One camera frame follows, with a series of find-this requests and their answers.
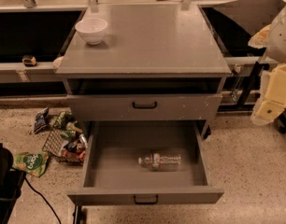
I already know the open grey middle drawer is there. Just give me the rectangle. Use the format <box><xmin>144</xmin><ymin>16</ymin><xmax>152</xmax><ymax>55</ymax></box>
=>
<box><xmin>68</xmin><ymin>121</ymin><xmax>223</xmax><ymax>206</ymax></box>

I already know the white ceramic bowl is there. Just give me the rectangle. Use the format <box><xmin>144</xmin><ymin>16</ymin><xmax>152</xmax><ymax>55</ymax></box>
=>
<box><xmin>75</xmin><ymin>18</ymin><xmax>107</xmax><ymax>45</ymax></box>

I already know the black tray stand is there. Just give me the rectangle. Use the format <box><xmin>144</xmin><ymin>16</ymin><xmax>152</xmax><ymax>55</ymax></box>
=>
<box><xmin>212</xmin><ymin>0</ymin><xmax>286</xmax><ymax>110</ymax></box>

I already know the red packet in basket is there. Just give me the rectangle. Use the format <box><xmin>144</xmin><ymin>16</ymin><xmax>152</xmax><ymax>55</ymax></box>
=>
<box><xmin>61</xmin><ymin>149</ymin><xmax>86</xmax><ymax>162</ymax></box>

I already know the clear plastic water bottle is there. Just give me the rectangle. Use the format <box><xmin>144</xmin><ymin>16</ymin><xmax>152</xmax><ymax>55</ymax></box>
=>
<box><xmin>137</xmin><ymin>153</ymin><xmax>182</xmax><ymax>172</ymax></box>

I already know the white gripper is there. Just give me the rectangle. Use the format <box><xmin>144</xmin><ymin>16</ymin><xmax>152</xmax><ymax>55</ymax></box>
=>
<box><xmin>248</xmin><ymin>24</ymin><xmax>286</xmax><ymax>126</ymax></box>

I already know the green packet in basket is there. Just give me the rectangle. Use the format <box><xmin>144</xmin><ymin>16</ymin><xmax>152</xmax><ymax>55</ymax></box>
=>
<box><xmin>53</xmin><ymin>111</ymin><xmax>74</xmax><ymax>130</ymax></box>

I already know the green snack bag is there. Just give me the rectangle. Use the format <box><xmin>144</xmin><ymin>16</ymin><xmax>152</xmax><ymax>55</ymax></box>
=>
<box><xmin>13</xmin><ymin>152</ymin><xmax>49</xmax><ymax>177</ymax></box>

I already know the black floor cable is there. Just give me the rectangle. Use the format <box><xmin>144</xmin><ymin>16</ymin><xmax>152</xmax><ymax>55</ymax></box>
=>
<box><xmin>23</xmin><ymin>176</ymin><xmax>63</xmax><ymax>224</ymax></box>

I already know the grey drawer cabinet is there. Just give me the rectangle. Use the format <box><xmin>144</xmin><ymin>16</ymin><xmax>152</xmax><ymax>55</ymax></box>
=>
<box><xmin>54</xmin><ymin>2</ymin><xmax>233</xmax><ymax>224</ymax></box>

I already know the dark blue snack bag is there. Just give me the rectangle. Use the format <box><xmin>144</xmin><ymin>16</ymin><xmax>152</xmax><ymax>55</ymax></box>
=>
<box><xmin>34</xmin><ymin>107</ymin><xmax>50</xmax><ymax>133</ymax></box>

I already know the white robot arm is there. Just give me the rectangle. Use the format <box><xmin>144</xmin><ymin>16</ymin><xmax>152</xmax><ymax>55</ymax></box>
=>
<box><xmin>248</xmin><ymin>6</ymin><xmax>286</xmax><ymax>125</ymax></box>

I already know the black chair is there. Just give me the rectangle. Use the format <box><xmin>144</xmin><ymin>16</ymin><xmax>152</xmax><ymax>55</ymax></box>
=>
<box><xmin>0</xmin><ymin>143</ymin><xmax>25</xmax><ymax>224</ymax></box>

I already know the closed grey top drawer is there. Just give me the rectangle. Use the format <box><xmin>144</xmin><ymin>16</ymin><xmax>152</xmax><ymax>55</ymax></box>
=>
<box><xmin>66</xmin><ymin>94</ymin><xmax>222</xmax><ymax>121</ymax></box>

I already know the black wire basket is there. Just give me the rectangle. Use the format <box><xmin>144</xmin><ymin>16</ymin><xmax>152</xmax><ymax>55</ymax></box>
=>
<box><xmin>42</xmin><ymin>128</ymin><xmax>86</xmax><ymax>164</ymax></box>

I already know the yellow black tape measure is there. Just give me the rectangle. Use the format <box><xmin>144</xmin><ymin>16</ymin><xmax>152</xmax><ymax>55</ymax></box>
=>
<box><xmin>22</xmin><ymin>55</ymin><xmax>36</xmax><ymax>66</ymax></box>

